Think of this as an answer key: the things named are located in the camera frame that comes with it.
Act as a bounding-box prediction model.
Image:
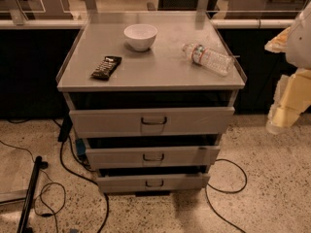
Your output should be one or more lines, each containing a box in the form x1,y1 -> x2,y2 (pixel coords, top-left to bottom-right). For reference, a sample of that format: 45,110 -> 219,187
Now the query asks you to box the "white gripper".
264,27 -> 311,135

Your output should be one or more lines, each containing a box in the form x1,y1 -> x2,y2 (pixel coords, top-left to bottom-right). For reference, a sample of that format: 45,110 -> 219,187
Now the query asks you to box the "grey drawer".
86,146 -> 220,169
69,107 -> 234,138
97,173 -> 209,193

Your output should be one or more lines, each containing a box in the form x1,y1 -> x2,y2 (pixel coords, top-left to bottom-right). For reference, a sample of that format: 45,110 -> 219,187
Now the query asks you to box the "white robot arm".
264,4 -> 311,135

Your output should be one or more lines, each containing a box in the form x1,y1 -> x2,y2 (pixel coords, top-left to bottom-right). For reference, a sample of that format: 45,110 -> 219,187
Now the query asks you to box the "grey drawer cabinet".
57,12 -> 246,181

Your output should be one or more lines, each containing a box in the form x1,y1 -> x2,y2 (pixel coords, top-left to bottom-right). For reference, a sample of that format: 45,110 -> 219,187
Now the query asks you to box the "clear plastic water bottle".
182,43 -> 233,77

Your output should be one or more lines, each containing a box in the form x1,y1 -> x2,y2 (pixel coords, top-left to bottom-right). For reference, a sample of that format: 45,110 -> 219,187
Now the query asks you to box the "white ceramic bowl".
123,24 -> 157,51

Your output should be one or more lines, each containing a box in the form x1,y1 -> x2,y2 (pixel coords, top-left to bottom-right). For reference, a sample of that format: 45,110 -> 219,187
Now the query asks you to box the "dark snack bar packet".
90,56 -> 122,81

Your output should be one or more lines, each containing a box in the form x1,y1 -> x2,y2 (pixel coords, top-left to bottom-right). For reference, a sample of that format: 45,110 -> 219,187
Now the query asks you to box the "black power adapter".
58,116 -> 72,143

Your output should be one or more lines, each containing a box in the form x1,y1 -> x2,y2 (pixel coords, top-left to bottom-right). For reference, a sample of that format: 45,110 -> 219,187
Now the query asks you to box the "black metal stand bar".
17,156 -> 44,233

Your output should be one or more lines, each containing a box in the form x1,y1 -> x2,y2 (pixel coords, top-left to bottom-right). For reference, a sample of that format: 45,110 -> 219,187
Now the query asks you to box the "clear acrylic barrier panel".
0,0 -> 311,26

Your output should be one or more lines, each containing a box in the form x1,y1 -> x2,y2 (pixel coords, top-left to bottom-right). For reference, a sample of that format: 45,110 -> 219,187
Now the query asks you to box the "black floor cable right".
204,158 -> 249,233

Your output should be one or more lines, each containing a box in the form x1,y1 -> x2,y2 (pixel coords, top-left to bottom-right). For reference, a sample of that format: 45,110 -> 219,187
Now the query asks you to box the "black floor cable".
204,158 -> 249,233
52,118 -> 110,233

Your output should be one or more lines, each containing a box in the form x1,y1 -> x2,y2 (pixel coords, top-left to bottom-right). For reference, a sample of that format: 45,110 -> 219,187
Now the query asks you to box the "black floor cable left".
52,118 -> 110,233

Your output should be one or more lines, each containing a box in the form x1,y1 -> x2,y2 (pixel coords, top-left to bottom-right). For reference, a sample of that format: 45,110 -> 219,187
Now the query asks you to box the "thin black looped cable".
0,140 -> 67,233

